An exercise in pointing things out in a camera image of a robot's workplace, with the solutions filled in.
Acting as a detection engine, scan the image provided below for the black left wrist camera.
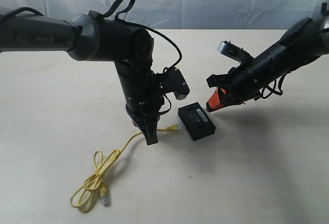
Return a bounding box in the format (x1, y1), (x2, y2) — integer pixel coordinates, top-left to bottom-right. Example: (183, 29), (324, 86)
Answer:
(157, 67), (190, 100)

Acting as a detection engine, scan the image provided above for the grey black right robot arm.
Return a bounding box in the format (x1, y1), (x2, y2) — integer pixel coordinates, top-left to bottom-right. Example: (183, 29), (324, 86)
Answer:
(206, 3), (328, 112)

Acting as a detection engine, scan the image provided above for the black network switch box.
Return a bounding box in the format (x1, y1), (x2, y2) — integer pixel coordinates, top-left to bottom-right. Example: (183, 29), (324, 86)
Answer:
(178, 102), (216, 141)

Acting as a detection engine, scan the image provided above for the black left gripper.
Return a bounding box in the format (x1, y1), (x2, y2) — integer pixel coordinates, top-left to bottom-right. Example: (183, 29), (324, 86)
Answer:
(124, 72), (164, 145)

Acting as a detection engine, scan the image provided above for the yellow ethernet cable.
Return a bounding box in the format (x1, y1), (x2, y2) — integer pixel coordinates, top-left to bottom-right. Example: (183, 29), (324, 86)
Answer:
(69, 122), (185, 213)

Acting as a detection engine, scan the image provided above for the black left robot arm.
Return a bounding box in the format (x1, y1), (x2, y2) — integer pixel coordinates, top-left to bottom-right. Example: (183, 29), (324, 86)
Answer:
(1, 7), (164, 145)

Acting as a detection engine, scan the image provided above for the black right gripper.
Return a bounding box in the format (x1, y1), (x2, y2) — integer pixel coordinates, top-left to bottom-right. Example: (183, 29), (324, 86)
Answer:
(206, 59), (265, 112)

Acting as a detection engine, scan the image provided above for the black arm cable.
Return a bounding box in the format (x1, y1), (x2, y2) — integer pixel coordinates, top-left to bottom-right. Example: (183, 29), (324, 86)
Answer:
(0, 0), (182, 116)
(257, 3), (329, 100)

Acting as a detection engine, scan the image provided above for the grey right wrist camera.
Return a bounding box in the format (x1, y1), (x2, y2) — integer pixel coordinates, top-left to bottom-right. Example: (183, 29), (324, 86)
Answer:
(217, 41), (253, 63)

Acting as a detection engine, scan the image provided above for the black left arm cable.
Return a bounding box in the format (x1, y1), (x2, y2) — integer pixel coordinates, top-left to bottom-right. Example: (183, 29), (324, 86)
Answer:
(0, 0), (182, 116)

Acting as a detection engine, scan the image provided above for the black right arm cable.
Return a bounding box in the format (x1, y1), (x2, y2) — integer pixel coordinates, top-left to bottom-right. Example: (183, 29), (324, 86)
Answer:
(257, 3), (329, 100)

